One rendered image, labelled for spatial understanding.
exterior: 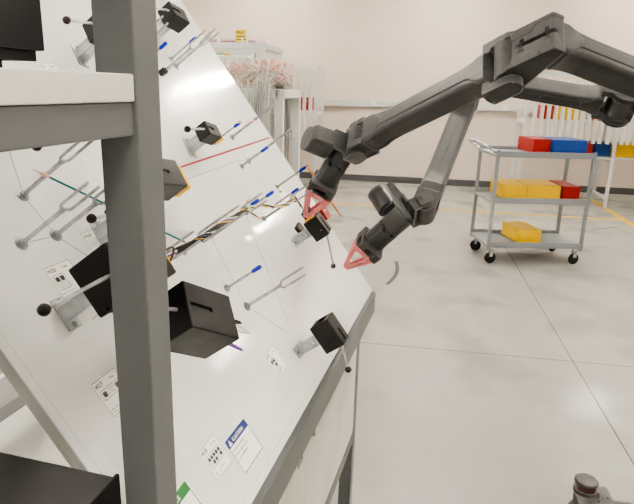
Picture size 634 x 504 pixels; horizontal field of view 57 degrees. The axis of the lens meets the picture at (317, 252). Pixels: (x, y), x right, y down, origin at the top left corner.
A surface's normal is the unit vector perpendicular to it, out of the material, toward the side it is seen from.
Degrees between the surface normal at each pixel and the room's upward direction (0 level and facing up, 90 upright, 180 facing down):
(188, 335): 130
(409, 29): 90
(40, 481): 0
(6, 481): 0
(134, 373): 90
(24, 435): 0
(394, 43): 90
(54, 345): 53
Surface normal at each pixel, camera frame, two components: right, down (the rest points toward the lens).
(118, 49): -0.26, 0.26
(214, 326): 0.79, -0.50
